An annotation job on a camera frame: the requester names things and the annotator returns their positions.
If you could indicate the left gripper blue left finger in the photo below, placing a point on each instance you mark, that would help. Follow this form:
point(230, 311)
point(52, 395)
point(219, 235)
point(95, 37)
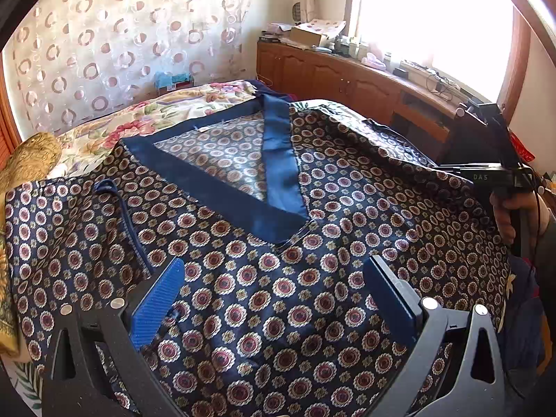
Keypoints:
point(151, 301)

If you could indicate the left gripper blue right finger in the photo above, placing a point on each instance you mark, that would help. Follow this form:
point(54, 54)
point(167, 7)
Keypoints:
point(397, 302)

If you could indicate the navy patterned silk garment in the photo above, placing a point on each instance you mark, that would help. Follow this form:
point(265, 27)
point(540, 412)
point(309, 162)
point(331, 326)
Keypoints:
point(274, 209)

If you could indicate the black chair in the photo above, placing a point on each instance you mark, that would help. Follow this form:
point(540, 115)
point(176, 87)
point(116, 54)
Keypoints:
point(471, 140)

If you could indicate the wooden sideboard cabinet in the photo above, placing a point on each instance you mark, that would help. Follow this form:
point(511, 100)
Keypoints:
point(408, 108)

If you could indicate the palm leaf bed sheet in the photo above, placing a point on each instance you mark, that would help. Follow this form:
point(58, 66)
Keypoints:
point(27, 382)

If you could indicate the yellow folded garment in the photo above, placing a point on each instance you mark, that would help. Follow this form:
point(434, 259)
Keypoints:
point(10, 344)

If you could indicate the golden brocade folded cloth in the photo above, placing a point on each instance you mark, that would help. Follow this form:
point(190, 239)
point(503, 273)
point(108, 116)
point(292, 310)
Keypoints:
point(31, 161)

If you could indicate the floral bed quilt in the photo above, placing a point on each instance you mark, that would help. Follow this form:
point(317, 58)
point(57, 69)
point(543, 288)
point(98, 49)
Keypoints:
point(87, 145)

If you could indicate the wooden louvered wardrobe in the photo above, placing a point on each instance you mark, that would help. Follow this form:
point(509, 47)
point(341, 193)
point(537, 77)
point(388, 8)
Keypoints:
point(9, 138)

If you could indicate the blue toy on headboard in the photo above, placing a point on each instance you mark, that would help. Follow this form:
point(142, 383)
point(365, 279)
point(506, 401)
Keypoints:
point(168, 82)

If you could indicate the navy blue blanket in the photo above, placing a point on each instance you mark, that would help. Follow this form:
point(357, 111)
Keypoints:
point(262, 89)

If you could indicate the cardboard box on cabinet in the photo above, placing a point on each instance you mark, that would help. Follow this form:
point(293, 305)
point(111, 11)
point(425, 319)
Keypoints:
point(317, 32)

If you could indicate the circle patterned sheer curtain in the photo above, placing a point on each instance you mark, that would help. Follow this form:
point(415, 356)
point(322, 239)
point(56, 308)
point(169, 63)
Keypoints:
point(70, 61)

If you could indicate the window with wooden frame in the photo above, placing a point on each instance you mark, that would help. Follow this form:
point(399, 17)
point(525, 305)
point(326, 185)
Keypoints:
point(483, 45)

